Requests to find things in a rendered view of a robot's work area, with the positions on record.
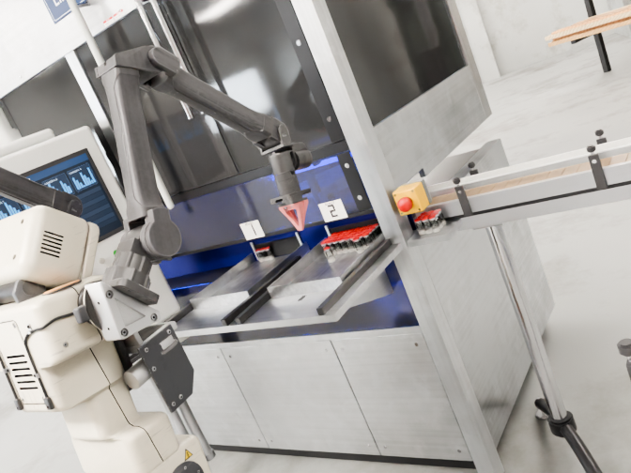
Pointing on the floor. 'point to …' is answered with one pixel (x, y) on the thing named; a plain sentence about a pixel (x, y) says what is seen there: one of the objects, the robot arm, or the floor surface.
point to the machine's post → (396, 227)
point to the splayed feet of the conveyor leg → (568, 435)
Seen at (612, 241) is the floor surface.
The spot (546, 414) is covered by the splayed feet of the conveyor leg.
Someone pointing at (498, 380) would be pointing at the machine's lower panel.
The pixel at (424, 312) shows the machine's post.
